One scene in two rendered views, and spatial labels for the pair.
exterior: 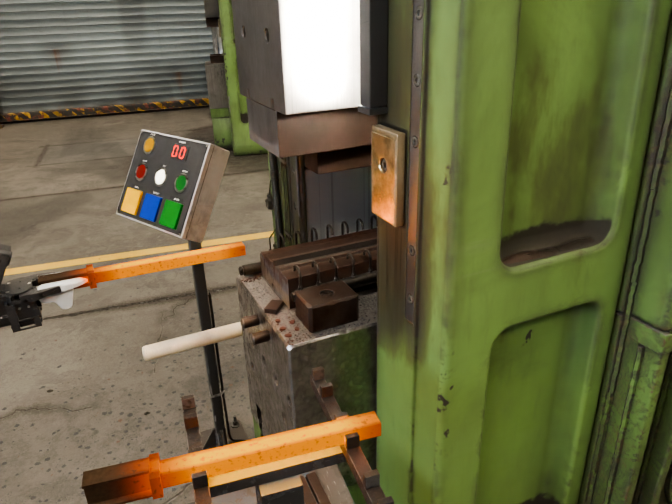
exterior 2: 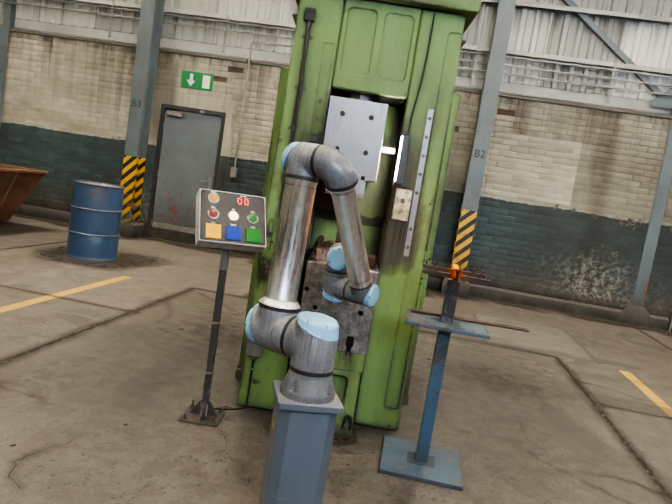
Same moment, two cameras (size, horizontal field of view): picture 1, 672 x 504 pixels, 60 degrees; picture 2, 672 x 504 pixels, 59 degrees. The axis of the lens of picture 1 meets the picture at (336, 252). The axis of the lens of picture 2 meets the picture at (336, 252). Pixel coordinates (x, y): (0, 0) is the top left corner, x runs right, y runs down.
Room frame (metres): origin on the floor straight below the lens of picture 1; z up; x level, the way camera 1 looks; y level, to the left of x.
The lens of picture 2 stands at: (-0.07, 2.94, 1.33)
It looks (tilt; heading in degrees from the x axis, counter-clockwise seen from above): 7 degrees down; 295
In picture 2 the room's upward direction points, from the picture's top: 9 degrees clockwise
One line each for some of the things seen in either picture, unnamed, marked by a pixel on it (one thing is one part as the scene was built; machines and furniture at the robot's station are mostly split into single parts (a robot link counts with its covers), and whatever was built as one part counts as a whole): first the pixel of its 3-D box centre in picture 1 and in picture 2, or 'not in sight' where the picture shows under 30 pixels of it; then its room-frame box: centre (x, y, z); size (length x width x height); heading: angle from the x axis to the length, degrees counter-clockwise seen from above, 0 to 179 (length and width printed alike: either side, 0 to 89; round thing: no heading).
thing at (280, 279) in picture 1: (351, 257); (335, 250); (1.34, -0.04, 0.96); 0.42 x 0.20 x 0.09; 115
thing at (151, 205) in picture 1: (151, 207); (233, 233); (1.63, 0.54, 1.01); 0.07 x 0.05 x 0.07; 50
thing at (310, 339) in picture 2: not in sight; (313, 340); (0.80, 1.17, 0.79); 0.17 x 0.15 x 0.18; 173
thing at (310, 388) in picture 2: not in sight; (309, 379); (0.79, 1.17, 0.65); 0.19 x 0.19 x 0.10
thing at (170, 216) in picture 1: (172, 214); (252, 235); (1.56, 0.47, 1.01); 0.07 x 0.05 x 0.07; 50
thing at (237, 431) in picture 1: (221, 435); (203, 408); (1.72, 0.46, 0.05); 0.22 x 0.22 x 0.09; 25
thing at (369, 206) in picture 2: not in sight; (355, 179); (1.43, -0.35, 1.37); 0.41 x 0.10 x 0.91; 25
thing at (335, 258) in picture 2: not in sight; (338, 257); (0.92, 0.80, 1.04); 0.12 x 0.09 x 0.10; 114
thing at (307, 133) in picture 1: (348, 115); (345, 186); (1.34, -0.04, 1.32); 0.42 x 0.20 x 0.10; 115
